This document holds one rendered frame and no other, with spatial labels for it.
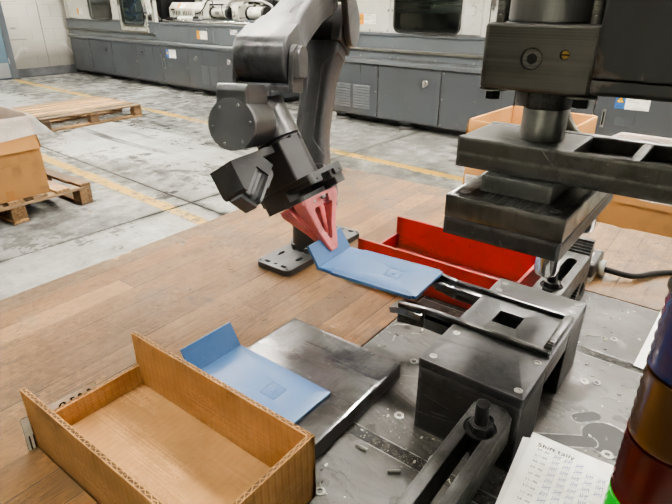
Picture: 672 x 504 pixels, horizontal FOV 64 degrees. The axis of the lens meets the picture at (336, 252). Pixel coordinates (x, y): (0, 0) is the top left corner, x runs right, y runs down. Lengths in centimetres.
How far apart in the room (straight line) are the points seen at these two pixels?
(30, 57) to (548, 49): 1150
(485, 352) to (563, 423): 12
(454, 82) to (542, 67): 521
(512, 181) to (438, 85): 529
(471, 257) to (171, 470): 54
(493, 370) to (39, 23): 1158
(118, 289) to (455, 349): 52
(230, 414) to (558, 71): 40
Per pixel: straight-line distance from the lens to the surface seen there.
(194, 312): 77
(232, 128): 61
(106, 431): 60
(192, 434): 57
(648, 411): 26
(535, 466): 49
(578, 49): 45
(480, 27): 554
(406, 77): 595
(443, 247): 88
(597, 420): 64
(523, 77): 46
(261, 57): 67
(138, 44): 981
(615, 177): 46
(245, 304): 77
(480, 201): 46
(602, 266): 91
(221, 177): 63
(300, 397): 57
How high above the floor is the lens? 129
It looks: 25 degrees down
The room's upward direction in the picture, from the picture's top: straight up
